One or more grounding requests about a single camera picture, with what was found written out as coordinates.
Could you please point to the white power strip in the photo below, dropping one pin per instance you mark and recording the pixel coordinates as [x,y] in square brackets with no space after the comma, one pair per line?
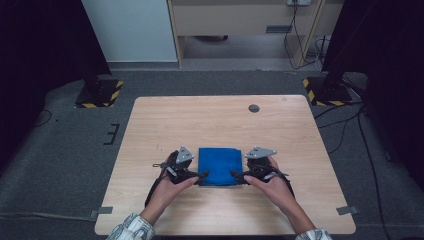
[299,2]

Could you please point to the black stand base striped edge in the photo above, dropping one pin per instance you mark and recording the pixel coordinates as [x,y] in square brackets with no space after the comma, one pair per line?
[328,93]
[100,95]

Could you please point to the dark curtain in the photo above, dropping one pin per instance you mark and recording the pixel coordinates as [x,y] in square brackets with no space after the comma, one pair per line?
[40,66]
[386,50]

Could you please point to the dark flat round object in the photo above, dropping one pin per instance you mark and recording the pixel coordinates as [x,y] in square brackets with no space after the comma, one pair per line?
[210,38]

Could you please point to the grey round table grommet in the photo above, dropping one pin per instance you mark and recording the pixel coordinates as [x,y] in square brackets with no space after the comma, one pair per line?
[254,108]

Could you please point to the person's left hand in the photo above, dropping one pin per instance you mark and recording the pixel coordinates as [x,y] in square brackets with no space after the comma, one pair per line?
[166,195]

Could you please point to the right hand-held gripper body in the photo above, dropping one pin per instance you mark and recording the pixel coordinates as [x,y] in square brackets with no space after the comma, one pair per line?
[260,166]

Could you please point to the grey tape strip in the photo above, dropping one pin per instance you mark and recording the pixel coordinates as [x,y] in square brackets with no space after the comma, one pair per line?
[101,211]
[347,210]

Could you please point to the blue cloth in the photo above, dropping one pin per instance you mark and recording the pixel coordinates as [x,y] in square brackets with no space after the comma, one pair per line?
[220,165]

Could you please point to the white panel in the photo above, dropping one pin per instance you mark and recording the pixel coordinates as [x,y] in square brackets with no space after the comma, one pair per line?
[133,30]

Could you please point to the person's right hand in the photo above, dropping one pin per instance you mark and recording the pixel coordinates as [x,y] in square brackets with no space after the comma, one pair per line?
[276,191]

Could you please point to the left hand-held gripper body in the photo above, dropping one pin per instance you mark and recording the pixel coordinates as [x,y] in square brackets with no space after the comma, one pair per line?
[181,166]

